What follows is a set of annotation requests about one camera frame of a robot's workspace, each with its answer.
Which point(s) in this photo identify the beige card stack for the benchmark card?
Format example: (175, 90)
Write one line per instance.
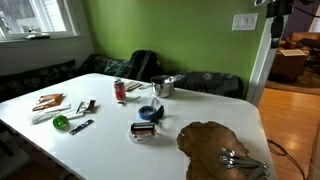
(132, 85)

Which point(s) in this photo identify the brown wooden utensils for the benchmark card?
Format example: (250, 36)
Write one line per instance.
(46, 105)

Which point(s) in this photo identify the stainless steel pot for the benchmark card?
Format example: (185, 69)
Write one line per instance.
(162, 88)

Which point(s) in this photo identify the silver and black packet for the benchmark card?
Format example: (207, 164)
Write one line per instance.
(85, 106)

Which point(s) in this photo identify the white door frame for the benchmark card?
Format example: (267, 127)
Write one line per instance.
(261, 66)

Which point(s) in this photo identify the dark floral blanket cushion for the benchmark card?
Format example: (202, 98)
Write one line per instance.
(210, 83)

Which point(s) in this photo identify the silver fork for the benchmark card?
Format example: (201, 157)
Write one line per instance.
(233, 162)
(258, 171)
(235, 155)

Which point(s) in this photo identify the orange snack packet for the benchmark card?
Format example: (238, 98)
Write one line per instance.
(50, 98)

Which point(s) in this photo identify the black flat strip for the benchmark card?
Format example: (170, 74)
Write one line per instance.
(81, 127)

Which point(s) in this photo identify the white light switch plate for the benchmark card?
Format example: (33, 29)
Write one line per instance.
(245, 22)

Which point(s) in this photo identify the white framed window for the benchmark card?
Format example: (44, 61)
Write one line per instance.
(33, 16)

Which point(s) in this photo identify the white plastic spoon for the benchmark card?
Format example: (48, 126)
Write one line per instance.
(131, 99)

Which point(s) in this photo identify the dark floral bench cushion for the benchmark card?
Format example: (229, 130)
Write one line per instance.
(33, 79)

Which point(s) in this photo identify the black backpack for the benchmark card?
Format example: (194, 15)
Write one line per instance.
(143, 65)

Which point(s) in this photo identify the blue tape roll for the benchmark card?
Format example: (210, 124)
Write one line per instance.
(142, 115)

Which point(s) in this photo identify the black camera stand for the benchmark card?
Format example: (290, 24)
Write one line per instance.
(276, 20)

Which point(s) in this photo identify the green round container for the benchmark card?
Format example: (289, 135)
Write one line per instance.
(60, 122)

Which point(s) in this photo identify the dark green floral cushion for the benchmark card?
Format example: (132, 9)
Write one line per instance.
(101, 65)

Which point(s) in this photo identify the white paper sheet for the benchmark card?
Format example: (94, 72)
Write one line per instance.
(293, 52)

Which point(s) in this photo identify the small object on windowsill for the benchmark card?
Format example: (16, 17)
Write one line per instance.
(35, 35)

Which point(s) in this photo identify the brown wooden platter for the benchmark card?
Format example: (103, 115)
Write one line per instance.
(206, 146)

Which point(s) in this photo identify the red soda can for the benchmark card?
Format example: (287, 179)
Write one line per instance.
(119, 90)

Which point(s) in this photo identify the long white packet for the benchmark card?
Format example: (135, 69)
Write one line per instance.
(72, 114)
(48, 113)

